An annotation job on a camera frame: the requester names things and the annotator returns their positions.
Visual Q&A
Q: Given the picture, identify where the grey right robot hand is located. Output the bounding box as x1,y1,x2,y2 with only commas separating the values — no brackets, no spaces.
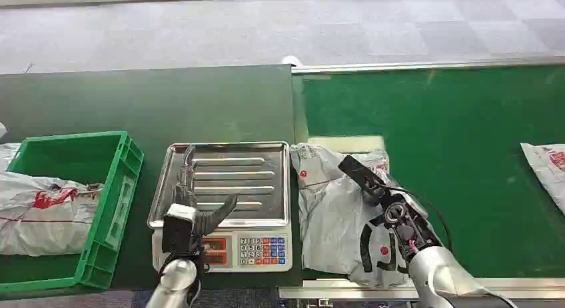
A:
337,154,442,263

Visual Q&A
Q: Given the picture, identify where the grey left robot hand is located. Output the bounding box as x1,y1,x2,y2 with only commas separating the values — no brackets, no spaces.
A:
161,145,240,259

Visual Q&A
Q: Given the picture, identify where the steel scale tray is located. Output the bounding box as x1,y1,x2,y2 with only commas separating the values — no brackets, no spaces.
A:
147,141,291,229

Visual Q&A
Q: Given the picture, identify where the white electronic scale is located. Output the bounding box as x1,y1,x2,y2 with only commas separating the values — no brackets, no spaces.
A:
151,221,294,274

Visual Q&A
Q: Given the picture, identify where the green plastic crate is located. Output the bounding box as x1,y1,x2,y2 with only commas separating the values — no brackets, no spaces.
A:
0,130,145,295

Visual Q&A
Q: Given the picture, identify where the green conveyor belt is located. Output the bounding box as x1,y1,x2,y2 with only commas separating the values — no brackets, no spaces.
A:
292,65,565,281

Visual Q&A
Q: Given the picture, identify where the white parcel bag red print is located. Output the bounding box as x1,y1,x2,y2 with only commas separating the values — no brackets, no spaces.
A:
520,142,565,217

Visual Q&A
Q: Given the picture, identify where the grey parcel bag red print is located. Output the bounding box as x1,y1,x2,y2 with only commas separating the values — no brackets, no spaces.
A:
0,171,104,257

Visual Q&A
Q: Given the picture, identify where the grey plastic parcel bag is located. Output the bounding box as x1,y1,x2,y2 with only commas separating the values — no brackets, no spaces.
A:
0,142,21,173

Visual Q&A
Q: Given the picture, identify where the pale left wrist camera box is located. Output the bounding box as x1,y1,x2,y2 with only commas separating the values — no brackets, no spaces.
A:
164,203,198,224

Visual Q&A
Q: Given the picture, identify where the black cable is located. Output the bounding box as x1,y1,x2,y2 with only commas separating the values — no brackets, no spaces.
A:
382,185,453,254

